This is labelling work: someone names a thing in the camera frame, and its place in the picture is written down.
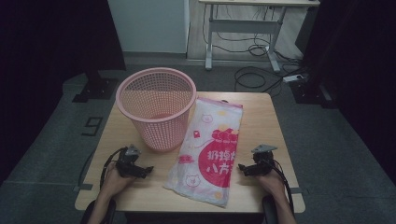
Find white pink printed plastic bag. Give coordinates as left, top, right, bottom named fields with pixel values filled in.
left=163, top=96, right=244, bottom=208

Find black curtain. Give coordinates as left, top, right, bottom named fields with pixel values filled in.
left=0, top=0, right=127, bottom=185
left=294, top=0, right=396, bottom=185

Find person's right hand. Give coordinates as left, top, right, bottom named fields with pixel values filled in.
left=255, top=169, right=286, bottom=198

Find black chair armrest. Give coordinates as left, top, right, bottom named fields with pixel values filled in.
left=262, top=195, right=280, bottom=224
left=80, top=199, right=118, bottom=224

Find white power strip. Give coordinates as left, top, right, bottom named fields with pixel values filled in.
left=282, top=74, right=304, bottom=84

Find black stand base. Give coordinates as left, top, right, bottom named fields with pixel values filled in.
left=72, top=70, right=120, bottom=104
left=289, top=77, right=339, bottom=110

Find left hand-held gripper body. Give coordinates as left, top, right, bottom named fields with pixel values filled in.
left=116, top=144, right=145, bottom=179

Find person's left hand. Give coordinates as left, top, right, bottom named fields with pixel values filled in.
left=100, top=161, right=136, bottom=201

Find pink plastic mesh basket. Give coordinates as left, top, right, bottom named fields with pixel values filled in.
left=115, top=67, right=198, bottom=153

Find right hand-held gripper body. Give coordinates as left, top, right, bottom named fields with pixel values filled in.
left=250, top=144, right=278, bottom=176

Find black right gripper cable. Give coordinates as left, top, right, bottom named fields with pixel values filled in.
left=270, top=158, right=295, bottom=217

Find grey metal frame desk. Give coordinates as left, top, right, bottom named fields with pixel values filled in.
left=198, top=0, right=321, bottom=74

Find black cables under desk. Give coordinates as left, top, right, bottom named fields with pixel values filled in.
left=202, top=4, right=300, bottom=61

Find coiled black floor cable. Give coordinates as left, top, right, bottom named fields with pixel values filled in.
left=233, top=65, right=283, bottom=94

